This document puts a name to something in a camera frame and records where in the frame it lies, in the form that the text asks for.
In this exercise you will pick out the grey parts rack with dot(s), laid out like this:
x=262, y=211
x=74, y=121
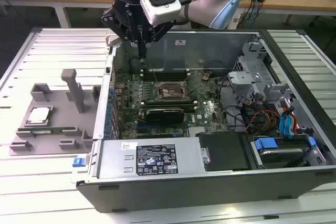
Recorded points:
x=57, y=142

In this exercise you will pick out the silver power supply unit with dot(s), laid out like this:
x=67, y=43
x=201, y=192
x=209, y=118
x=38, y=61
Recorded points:
x=115, y=155

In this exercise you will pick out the silver chipset heatsink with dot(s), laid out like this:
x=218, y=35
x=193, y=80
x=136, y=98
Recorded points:
x=197, y=130

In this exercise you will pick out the silver square CPU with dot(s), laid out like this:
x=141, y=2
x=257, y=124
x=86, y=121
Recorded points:
x=39, y=116

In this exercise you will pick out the silver metal drive cage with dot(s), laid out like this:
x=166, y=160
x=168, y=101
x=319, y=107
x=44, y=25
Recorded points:
x=245, y=78

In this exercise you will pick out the black graphics card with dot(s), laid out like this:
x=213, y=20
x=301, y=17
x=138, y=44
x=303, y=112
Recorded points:
x=164, y=116

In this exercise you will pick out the CPU socket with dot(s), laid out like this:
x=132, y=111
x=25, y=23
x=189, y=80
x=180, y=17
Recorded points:
x=170, y=91

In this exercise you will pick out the green motherboard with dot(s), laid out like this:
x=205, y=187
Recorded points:
x=204, y=95

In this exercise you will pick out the white warning sticker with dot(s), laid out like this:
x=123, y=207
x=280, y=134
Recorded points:
x=180, y=42

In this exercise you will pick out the black plastic shroud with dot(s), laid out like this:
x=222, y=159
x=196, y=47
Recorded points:
x=223, y=150

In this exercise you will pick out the blue plastic latch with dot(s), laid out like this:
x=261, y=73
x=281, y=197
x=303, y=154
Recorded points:
x=78, y=162

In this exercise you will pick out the hard disk in blue carrier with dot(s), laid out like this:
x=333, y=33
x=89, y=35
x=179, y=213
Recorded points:
x=283, y=157

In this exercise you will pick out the black grey PC case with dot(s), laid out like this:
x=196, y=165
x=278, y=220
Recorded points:
x=183, y=195

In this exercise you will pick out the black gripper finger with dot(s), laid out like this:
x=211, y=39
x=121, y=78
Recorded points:
x=115, y=22
x=160, y=33

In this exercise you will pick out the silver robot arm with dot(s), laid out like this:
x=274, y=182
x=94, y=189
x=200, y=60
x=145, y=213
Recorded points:
x=202, y=9

